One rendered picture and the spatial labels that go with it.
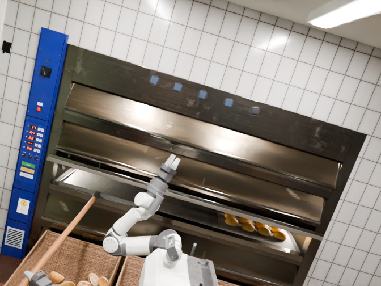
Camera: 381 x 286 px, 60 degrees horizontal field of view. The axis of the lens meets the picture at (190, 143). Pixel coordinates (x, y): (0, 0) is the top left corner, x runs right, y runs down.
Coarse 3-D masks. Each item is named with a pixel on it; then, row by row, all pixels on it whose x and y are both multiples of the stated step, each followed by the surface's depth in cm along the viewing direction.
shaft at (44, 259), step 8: (88, 208) 200; (80, 216) 186; (72, 224) 176; (64, 232) 167; (56, 240) 160; (56, 248) 155; (48, 256) 147; (40, 264) 140; (32, 272) 134; (24, 280) 129
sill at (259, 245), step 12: (72, 192) 222; (84, 192) 223; (108, 204) 223; (120, 204) 222; (156, 216) 223; (168, 216) 225; (192, 228) 224; (204, 228) 224; (216, 228) 229; (228, 240) 225; (240, 240) 225; (252, 240) 228; (276, 252) 226; (288, 252) 226
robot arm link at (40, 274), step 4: (36, 272) 129; (40, 272) 129; (32, 276) 128; (36, 276) 127; (40, 276) 128; (44, 276) 130; (32, 280) 127; (36, 280) 127; (40, 280) 128; (44, 280) 128; (48, 280) 129; (32, 284) 127; (36, 284) 127; (40, 284) 126; (44, 284) 127; (48, 284) 128
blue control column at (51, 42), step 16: (48, 32) 196; (48, 48) 199; (64, 48) 198; (48, 64) 201; (48, 80) 203; (32, 96) 205; (48, 96) 205; (32, 112) 208; (48, 112) 207; (48, 128) 210; (16, 192) 220; (16, 208) 223; (32, 208) 223; (16, 224) 225; (16, 256) 231
